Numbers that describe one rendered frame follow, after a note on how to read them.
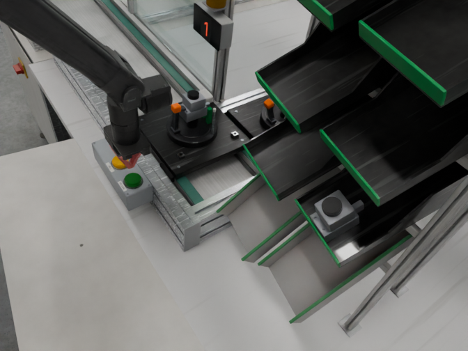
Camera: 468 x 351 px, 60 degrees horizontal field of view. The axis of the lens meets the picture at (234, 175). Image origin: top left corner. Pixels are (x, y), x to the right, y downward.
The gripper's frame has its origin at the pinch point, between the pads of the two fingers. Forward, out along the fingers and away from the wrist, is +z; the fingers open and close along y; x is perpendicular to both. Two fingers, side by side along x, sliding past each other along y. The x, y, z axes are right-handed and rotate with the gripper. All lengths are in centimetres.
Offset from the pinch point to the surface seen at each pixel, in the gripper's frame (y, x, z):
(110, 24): 78, -29, 11
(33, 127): 143, 2, 102
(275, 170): -29.1, -15.8, -17.6
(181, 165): -1.8, -12.6, 5.4
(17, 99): 172, 2, 102
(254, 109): 6.6, -42.6, 5.4
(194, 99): 6.7, -21.4, -6.4
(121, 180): 1.9, 2.0, 6.4
